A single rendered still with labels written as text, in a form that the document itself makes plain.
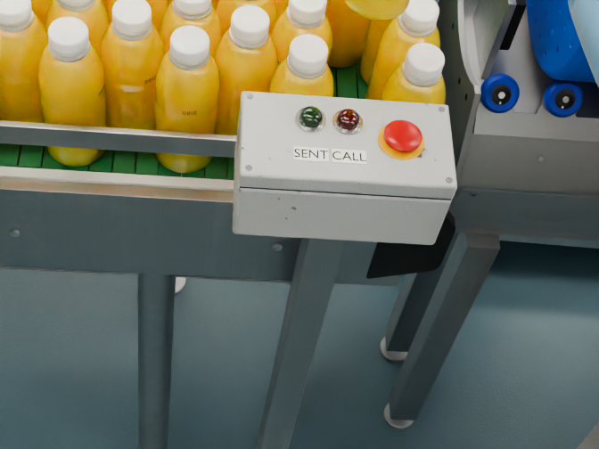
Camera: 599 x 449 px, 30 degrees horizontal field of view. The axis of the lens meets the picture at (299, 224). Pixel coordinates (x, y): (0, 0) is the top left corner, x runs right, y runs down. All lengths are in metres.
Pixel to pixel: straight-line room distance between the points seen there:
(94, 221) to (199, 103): 0.21
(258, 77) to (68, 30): 0.20
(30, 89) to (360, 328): 1.15
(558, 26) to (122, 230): 0.54
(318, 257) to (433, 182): 0.20
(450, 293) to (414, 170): 0.67
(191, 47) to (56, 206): 0.26
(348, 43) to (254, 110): 0.31
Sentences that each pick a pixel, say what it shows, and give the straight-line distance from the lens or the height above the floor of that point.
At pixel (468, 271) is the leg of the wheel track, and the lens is 1.64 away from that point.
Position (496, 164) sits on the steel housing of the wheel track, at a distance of 1.36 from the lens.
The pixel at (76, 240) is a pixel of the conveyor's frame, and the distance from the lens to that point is 1.32.
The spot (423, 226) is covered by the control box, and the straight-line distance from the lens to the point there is 1.08.
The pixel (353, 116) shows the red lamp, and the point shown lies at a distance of 1.04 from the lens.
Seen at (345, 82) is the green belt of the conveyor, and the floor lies 0.90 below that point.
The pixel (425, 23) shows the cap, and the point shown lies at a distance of 1.19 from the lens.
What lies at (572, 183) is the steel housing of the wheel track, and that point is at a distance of 1.40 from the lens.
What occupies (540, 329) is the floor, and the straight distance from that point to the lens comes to 2.30.
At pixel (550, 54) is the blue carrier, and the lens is 1.30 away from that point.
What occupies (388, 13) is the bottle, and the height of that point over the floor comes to 1.14.
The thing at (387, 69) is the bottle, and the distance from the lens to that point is 1.23.
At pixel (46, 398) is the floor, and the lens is 2.11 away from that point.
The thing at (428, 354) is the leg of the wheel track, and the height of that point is 0.30.
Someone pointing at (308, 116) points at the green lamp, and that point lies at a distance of 1.04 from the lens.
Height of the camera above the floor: 1.91
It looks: 56 degrees down
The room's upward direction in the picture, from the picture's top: 12 degrees clockwise
